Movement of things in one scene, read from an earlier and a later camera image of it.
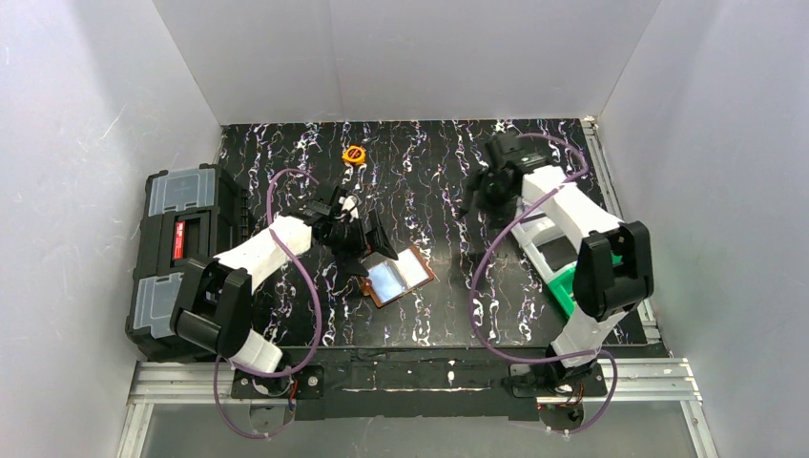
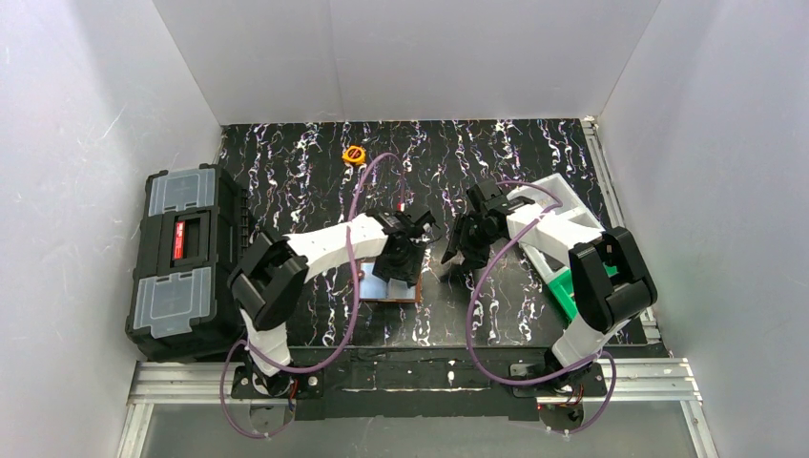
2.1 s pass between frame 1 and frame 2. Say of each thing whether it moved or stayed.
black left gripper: moved
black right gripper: moved
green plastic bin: stayed
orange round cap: stayed
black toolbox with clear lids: stayed
